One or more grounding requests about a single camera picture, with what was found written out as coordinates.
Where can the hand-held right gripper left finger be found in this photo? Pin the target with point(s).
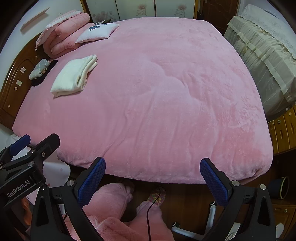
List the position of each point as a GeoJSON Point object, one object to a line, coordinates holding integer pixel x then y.
{"type": "Point", "coordinates": [92, 180]}

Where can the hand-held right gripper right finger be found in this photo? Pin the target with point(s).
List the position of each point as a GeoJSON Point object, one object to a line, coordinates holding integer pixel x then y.
{"type": "Point", "coordinates": [214, 180]}

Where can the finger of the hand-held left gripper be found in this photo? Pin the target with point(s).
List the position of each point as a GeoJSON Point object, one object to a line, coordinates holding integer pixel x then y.
{"type": "Point", "coordinates": [20, 142]}
{"type": "Point", "coordinates": [49, 143]}

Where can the white fuzzy cardigan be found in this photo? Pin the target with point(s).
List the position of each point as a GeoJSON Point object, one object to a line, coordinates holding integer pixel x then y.
{"type": "Point", "coordinates": [69, 78]}

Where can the person's pink pajama pants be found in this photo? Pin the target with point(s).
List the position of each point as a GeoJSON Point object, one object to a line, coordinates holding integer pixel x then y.
{"type": "Point", "coordinates": [111, 199]}

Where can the white bed sheet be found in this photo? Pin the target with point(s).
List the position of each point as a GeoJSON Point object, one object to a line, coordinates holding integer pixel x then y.
{"type": "Point", "coordinates": [55, 171]}

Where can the white chair base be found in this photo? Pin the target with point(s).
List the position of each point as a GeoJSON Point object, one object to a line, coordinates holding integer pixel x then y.
{"type": "Point", "coordinates": [212, 215]}

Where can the wooden headboard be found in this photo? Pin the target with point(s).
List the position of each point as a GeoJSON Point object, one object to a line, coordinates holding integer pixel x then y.
{"type": "Point", "coordinates": [13, 92]}

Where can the patterned slipper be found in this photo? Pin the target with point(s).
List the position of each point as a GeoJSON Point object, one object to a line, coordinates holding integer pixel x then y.
{"type": "Point", "coordinates": [157, 194]}

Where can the dark round bin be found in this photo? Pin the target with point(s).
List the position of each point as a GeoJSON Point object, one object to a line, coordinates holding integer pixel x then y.
{"type": "Point", "coordinates": [276, 187]}

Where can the grey patterned pouch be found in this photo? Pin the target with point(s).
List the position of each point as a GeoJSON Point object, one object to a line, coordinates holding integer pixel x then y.
{"type": "Point", "coordinates": [39, 69]}

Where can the low wooden cabinet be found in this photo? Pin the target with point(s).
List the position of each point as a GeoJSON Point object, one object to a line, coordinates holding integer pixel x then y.
{"type": "Point", "coordinates": [284, 215]}

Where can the wooden drawer cabinet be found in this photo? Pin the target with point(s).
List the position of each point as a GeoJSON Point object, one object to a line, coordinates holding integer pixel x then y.
{"type": "Point", "coordinates": [284, 132]}

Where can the pink plush bed blanket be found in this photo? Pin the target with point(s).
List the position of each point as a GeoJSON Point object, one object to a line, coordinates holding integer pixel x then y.
{"type": "Point", "coordinates": [161, 92]}

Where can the folded pink quilt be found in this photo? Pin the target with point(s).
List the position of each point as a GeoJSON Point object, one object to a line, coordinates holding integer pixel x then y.
{"type": "Point", "coordinates": [62, 39]}

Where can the white pillow with blue print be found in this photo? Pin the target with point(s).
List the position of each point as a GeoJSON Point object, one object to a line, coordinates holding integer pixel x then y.
{"type": "Point", "coordinates": [97, 32]}

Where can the dark wooden door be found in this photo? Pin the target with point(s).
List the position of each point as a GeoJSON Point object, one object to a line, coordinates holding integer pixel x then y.
{"type": "Point", "coordinates": [219, 14]}

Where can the floral sliding-door wardrobe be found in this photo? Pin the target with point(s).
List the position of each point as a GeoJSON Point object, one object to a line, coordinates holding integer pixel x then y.
{"type": "Point", "coordinates": [171, 9]}

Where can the wooden wall shelf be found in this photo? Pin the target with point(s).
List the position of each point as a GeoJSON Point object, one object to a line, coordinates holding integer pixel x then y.
{"type": "Point", "coordinates": [34, 19]}

